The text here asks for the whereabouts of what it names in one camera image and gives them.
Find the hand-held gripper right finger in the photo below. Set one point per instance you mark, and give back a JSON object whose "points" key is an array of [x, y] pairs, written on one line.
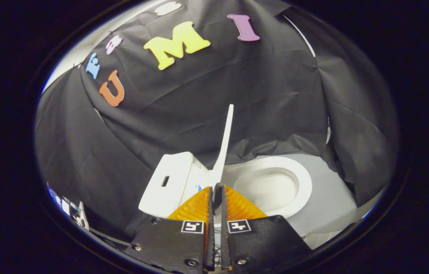
{"points": [[260, 243]]}

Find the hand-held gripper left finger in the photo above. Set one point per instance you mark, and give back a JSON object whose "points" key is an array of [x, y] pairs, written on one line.
{"points": [[184, 247]]}

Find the black backdrop cloth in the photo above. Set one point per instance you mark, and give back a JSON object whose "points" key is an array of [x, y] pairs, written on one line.
{"points": [[199, 95]]}

